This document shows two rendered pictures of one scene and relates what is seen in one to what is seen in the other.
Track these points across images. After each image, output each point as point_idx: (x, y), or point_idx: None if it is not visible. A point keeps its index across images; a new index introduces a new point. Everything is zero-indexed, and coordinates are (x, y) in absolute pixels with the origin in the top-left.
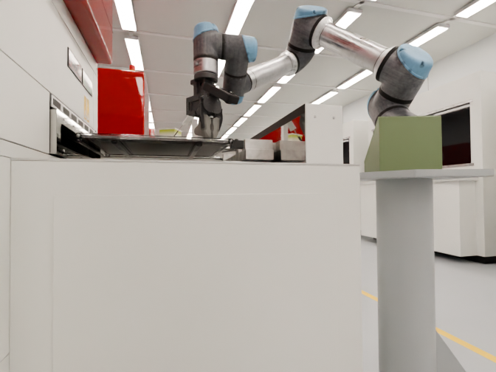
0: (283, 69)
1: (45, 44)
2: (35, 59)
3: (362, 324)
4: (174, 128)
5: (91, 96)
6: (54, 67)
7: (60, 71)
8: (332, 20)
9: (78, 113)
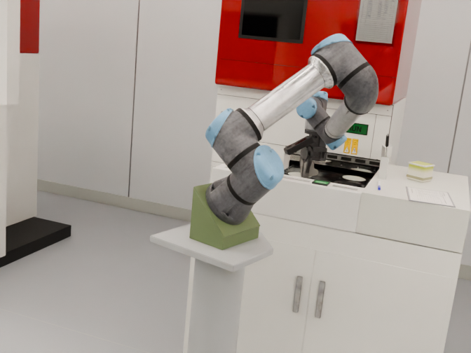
0: (340, 113)
1: (282, 126)
2: (272, 135)
3: (188, 282)
4: (408, 162)
5: (365, 135)
6: (293, 133)
7: (300, 133)
8: (312, 57)
9: (331, 150)
